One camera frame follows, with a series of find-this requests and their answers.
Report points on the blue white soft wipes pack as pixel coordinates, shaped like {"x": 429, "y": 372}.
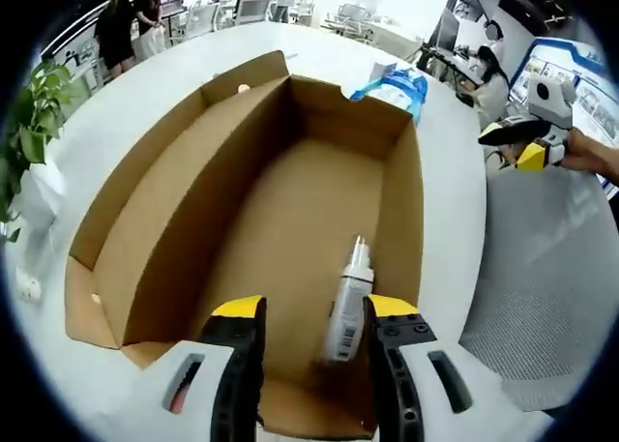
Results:
{"x": 401, "y": 91}

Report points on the white mesh office chair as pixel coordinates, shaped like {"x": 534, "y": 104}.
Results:
{"x": 541, "y": 277}

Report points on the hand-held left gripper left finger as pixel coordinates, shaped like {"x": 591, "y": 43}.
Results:
{"x": 237, "y": 364}

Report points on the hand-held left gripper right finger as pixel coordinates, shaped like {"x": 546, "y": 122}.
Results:
{"x": 392, "y": 364}

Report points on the person's right hand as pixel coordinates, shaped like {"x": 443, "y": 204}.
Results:
{"x": 595, "y": 154}

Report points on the green plant in white pot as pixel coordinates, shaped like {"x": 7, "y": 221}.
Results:
{"x": 34, "y": 123}

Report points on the blue wall poster board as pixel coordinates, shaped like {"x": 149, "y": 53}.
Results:
{"x": 590, "y": 98}

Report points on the brown cardboard shoe box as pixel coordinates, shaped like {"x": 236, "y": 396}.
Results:
{"x": 290, "y": 195}

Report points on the black desk monitor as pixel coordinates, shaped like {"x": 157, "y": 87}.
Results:
{"x": 447, "y": 31}

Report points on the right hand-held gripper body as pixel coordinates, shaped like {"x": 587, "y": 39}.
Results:
{"x": 551, "y": 103}

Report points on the white spray bottle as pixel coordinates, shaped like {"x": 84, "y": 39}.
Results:
{"x": 348, "y": 311}

